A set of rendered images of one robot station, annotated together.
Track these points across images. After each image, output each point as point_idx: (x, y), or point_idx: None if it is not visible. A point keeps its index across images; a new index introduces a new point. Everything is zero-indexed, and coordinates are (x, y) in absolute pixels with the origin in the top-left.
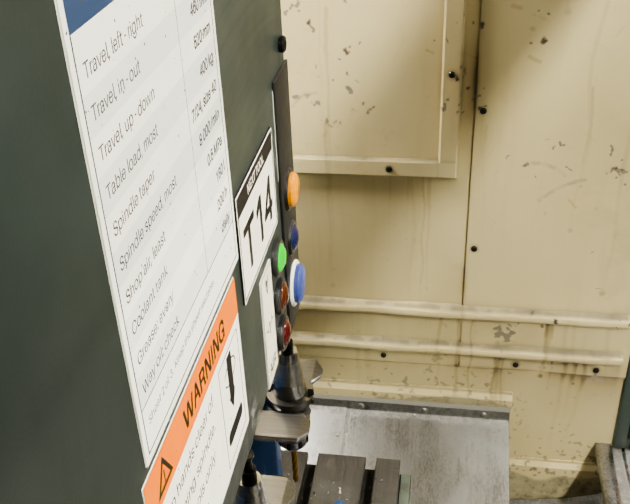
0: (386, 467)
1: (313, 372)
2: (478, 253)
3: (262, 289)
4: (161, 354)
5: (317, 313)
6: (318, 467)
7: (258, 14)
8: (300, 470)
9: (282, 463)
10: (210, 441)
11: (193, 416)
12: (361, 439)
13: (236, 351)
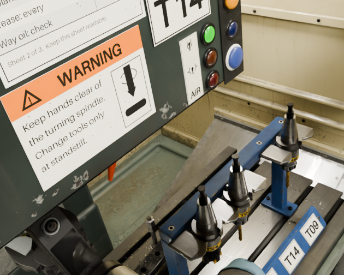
0: None
1: (307, 133)
2: None
3: (182, 45)
4: (25, 34)
5: (340, 111)
6: (314, 189)
7: None
8: (304, 186)
9: (297, 180)
10: (96, 104)
11: (72, 83)
12: None
13: (139, 68)
